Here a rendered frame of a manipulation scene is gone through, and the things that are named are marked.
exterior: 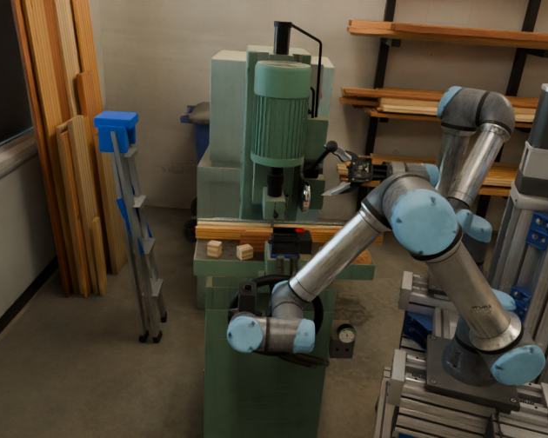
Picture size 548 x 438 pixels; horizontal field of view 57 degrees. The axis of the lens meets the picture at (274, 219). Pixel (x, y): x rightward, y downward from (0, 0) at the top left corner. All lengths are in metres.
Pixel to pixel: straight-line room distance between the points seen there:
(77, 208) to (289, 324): 2.01
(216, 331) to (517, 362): 0.98
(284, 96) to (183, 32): 2.50
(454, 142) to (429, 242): 0.81
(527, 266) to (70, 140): 2.22
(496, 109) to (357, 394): 1.46
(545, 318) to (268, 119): 0.97
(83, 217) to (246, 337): 2.01
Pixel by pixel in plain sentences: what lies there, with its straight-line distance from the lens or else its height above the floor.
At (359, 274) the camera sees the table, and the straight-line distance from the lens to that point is 1.70.
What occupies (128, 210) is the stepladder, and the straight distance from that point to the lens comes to 2.42.
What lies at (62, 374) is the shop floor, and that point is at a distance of 2.66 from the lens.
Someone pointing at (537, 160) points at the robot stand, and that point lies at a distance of 1.47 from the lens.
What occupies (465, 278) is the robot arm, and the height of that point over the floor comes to 1.19.
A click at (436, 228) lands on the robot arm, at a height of 1.31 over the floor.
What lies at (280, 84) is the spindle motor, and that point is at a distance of 1.53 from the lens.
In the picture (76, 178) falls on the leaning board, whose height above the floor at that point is 0.73.
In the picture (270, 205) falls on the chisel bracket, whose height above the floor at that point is 1.05.
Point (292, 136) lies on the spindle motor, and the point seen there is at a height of 1.30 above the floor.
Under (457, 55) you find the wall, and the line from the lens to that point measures 4.11.
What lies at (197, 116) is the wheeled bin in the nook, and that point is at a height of 0.94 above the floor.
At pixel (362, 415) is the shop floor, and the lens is 2.44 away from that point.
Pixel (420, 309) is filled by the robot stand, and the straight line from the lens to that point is 1.90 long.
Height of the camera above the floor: 1.68
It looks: 24 degrees down
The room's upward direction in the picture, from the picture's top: 4 degrees clockwise
